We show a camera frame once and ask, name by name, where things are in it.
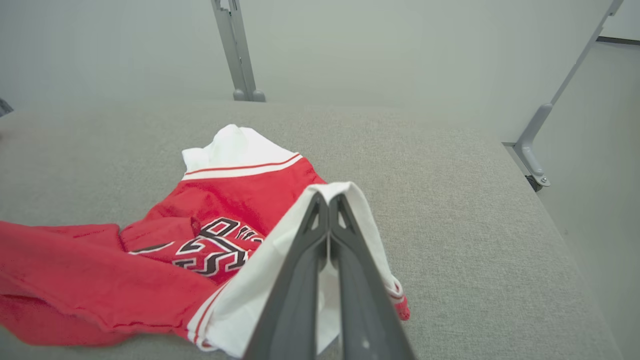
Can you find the grey double partition post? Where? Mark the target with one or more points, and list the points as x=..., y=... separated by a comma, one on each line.
x=237, y=55

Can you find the grey partition end support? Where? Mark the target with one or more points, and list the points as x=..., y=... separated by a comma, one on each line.
x=532, y=150

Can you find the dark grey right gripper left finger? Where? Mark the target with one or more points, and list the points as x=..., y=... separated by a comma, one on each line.
x=295, y=290

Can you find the red printed jersey shirt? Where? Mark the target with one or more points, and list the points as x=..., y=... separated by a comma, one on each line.
x=75, y=280

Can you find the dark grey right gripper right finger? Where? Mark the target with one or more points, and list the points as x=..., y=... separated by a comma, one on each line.
x=365, y=300

